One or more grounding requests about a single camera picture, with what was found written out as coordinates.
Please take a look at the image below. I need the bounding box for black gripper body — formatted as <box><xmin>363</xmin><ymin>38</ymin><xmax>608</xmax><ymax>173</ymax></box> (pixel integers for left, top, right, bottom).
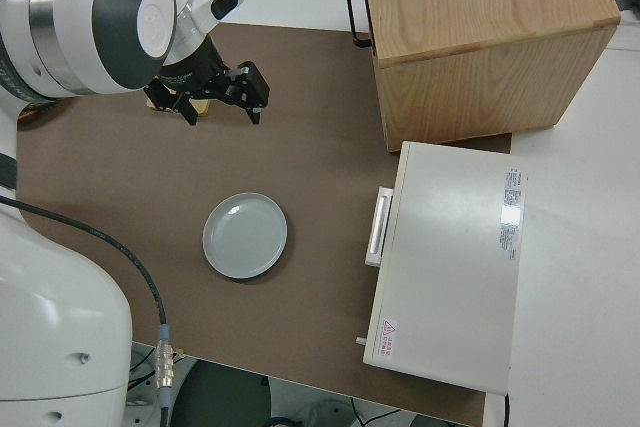
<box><xmin>158</xmin><ymin>39</ymin><xmax>227</xmax><ymax>96</ymax></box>

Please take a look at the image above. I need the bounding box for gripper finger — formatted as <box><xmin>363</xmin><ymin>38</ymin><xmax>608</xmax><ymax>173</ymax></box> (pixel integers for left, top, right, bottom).
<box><xmin>209</xmin><ymin>61</ymin><xmax>272</xmax><ymax>127</ymax></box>
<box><xmin>144</xmin><ymin>80</ymin><xmax>199</xmax><ymax>128</ymax></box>

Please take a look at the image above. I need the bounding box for gray plate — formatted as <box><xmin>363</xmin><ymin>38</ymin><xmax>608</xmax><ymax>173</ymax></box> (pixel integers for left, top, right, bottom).
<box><xmin>202</xmin><ymin>191</ymin><xmax>290</xmax><ymax>283</ymax></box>

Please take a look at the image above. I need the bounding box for wooden mug stand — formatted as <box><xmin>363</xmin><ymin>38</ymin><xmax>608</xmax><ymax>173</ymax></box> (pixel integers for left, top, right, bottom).
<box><xmin>144</xmin><ymin>96</ymin><xmax>212</xmax><ymax>119</ymax></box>

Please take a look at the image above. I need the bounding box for brown table mat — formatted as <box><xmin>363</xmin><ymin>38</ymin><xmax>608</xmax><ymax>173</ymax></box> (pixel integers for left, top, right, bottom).
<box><xmin>14</xmin><ymin>21</ymin><xmax>514</xmax><ymax>423</ymax></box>

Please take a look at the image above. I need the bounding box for brown wicker basket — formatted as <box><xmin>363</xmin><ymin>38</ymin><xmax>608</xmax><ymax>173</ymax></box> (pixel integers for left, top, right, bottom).
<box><xmin>17</xmin><ymin>98</ymin><xmax>69</xmax><ymax>124</ymax></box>

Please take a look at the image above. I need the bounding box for wooden box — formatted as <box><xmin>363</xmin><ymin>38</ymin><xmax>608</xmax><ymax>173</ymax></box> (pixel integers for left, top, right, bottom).
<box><xmin>358</xmin><ymin>0</ymin><xmax>622</xmax><ymax>154</ymax></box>

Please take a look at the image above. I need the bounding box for white oven appliance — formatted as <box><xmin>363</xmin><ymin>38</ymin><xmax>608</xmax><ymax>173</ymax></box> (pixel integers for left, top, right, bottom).
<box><xmin>362</xmin><ymin>140</ymin><xmax>533</xmax><ymax>396</ymax></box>

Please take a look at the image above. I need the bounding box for red warning sticker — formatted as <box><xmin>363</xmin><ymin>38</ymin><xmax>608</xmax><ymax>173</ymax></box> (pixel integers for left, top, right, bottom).
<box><xmin>379</xmin><ymin>318</ymin><xmax>400</xmax><ymax>357</ymax></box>

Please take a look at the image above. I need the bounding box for printed text label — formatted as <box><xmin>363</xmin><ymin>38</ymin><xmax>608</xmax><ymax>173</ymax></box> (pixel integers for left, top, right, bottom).
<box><xmin>496</xmin><ymin>168</ymin><xmax>526</xmax><ymax>264</ymax></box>

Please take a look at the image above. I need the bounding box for black metal box handle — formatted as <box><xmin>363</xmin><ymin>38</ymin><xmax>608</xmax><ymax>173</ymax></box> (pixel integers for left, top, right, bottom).
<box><xmin>342</xmin><ymin>0</ymin><xmax>374</xmax><ymax>49</ymax></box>

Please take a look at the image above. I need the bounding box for white oven handle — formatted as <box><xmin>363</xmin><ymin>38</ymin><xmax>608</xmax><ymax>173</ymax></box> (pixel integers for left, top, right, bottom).
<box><xmin>364</xmin><ymin>186</ymin><xmax>397</xmax><ymax>269</ymax></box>

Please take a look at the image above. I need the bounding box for black cable metal connector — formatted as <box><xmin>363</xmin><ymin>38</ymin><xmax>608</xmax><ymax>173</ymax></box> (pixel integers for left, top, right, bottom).
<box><xmin>0</xmin><ymin>195</ymin><xmax>178</xmax><ymax>427</ymax></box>

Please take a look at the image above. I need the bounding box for dark round base plate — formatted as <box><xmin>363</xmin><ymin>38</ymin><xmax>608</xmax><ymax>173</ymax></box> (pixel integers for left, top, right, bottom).
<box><xmin>172</xmin><ymin>360</ymin><xmax>273</xmax><ymax>427</ymax></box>

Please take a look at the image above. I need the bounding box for black floor cable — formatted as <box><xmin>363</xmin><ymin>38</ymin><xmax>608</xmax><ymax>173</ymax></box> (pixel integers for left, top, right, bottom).
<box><xmin>269</xmin><ymin>395</ymin><xmax>407</xmax><ymax>427</ymax></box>

